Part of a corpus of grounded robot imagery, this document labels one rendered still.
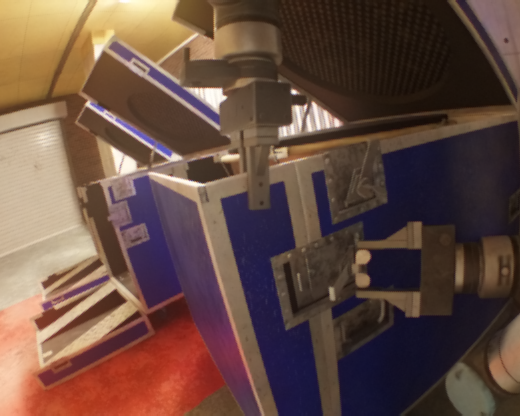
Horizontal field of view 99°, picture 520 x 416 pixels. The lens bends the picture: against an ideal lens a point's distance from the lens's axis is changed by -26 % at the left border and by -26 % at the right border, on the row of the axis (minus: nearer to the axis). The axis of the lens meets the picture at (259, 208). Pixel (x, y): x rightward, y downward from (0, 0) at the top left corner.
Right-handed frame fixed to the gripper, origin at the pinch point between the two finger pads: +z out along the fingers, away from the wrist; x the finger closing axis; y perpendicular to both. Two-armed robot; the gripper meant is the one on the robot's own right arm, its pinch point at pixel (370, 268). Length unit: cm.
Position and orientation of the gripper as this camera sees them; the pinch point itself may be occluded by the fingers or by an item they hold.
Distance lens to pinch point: 48.5
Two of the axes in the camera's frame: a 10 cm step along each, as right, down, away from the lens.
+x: 0.1, 10.0, -0.8
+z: -8.4, 0.5, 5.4
